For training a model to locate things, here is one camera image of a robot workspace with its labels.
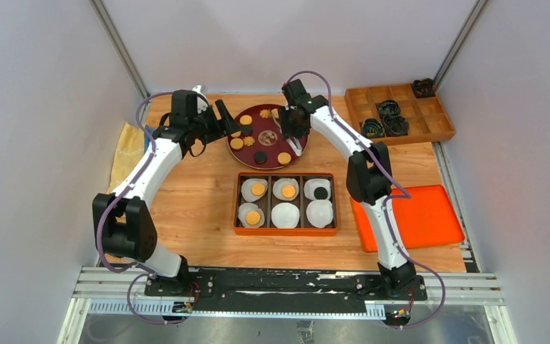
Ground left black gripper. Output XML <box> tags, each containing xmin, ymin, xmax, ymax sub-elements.
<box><xmin>189</xmin><ymin>100</ymin><xmax>241</xmax><ymax>145</ymax></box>

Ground dark red round plate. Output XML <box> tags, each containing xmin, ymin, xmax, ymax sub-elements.
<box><xmin>226</xmin><ymin>104</ymin><xmax>309</xmax><ymax>171</ymax></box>

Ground black sandwich cookie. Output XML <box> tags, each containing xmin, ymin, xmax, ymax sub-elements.
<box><xmin>313</xmin><ymin>186</ymin><xmax>330</xmax><ymax>200</ymax></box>
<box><xmin>241</xmin><ymin>125</ymin><xmax>253</xmax><ymax>136</ymax></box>
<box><xmin>253</xmin><ymin>150</ymin><xmax>268</xmax><ymax>164</ymax></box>

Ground metal tongs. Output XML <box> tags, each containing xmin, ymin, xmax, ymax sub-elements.
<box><xmin>272</xmin><ymin>118</ymin><xmax>304</xmax><ymax>157</ymax></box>

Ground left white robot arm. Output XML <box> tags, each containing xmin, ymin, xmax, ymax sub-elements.
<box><xmin>92</xmin><ymin>87</ymin><xmax>241</xmax><ymax>296</ymax></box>

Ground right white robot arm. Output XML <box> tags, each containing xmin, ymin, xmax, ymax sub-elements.
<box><xmin>279</xmin><ymin>79</ymin><xmax>416</xmax><ymax>300</ymax></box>

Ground yellow flower cookie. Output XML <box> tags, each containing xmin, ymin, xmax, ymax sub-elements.
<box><xmin>259</xmin><ymin>109</ymin><xmax>274</xmax><ymax>119</ymax></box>
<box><xmin>242</xmin><ymin>136</ymin><xmax>255</xmax><ymax>147</ymax></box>

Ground white paper cup top right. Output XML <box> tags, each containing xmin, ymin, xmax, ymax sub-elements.
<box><xmin>304</xmin><ymin>178</ymin><xmax>332</xmax><ymax>201</ymax></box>

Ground white paper cup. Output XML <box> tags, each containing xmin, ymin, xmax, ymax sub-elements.
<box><xmin>272</xmin><ymin>178</ymin><xmax>299</xmax><ymax>201</ymax></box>
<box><xmin>238</xmin><ymin>203</ymin><xmax>266</xmax><ymax>229</ymax></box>
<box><xmin>271</xmin><ymin>203</ymin><xmax>300</xmax><ymax>229</ymax></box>
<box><xmin>304</xmin><ymin>178</ymin><xmax>332</xmax><ymax>201</ymax></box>
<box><xmin>241</xmin><ymin>178</ymin><xmax>268</xmax><ymax>202</ymax></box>
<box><xmin>306</xmin><ymin>200</ymin><xmax>334</xmax><ymax>229</ymax></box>

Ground white paper cup top left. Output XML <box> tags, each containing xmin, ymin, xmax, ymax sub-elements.
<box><xmin>241</xmin><ymin>178</ymin><xmax>268</xmax><ymax>202</ymax></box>

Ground white paper cup top middle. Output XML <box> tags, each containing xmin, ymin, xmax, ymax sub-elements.
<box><xmin>272</xmin><ymin>178</ymin><xmax>299</xmax><ymax>201</ymax></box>

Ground black paper cup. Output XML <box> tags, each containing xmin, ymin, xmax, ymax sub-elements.
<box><xmin>360</xmin><ymin>118</ymin><xmax>385</xmax><ymax>139</ymax></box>
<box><xmin>382</xmin><ymin>115</ymin><xmax>410</xmax><ymax>137</ymax></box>
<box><xmin>376</xmin><ymin>100</ymin><xmax>401</xmax><ymax>119</ymax></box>

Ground blue cloth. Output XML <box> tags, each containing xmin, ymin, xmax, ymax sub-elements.
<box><xmin>144</xmin><ymin>125</ymin><xmax>155</xmax><ymax>146</ymax></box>

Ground white paper cup bottom left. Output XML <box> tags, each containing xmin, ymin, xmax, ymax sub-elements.
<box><xmin>238</xmin><ymin>203</ymin><xmax>266</xmax><ymax>229</ymax></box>

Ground orange compartment box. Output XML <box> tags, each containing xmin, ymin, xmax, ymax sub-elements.
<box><xmin>233</xmin><ymin>172</ymin><xmax>338</xmax><ymax>237</ymax></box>

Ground white paper cup bottom right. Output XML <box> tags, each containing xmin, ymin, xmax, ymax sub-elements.
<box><xmin>306</xmin><ymin>200</ymin><xmax>334</xmax><ymax>229</ymax></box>

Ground white paper cup bottom middle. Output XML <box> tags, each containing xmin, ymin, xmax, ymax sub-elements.
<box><xmin>271</xmin><ymin>203</ymin><xmax>300</xmax><ymax>229</ymax></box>

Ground yellow cloth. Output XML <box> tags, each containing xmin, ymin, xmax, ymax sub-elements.
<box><xmin>107</xmin><ymin>123</ymin><xmax>145</xmax><ymax>193</ymax></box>

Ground black paper cup corner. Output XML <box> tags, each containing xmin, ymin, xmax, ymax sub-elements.
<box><xmin>411</xmin><ymin>78</ymin><xmax>436</xmax><ymax>99</ymax></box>

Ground wooden compartment organizer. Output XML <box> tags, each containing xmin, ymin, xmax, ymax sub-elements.
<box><xmin>344</xmin><ymin>83</ymin><xmax>456</xmax><ymax>145</ymax></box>

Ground orange box lid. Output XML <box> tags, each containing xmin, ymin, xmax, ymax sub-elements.
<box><xmin>349</xmin><ymin>183</ymin><xmax>465</xmax><ymax>254</ymax></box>

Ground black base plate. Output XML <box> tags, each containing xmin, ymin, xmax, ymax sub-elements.
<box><xmin>144</xmin><ymin>268</ymin><xmax>428</xmax><ymax>315</ymax></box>

